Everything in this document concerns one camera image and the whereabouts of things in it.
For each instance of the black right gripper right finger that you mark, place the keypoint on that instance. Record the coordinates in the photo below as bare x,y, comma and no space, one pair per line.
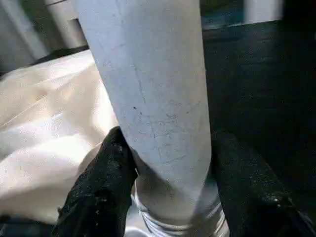
254,197

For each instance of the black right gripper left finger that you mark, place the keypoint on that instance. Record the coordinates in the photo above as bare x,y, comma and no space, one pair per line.
98,192

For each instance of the white plastic table top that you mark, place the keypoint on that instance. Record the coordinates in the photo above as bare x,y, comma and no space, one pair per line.
49,123

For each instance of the white plastic table leg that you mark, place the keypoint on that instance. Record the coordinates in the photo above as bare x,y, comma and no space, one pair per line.
153,86

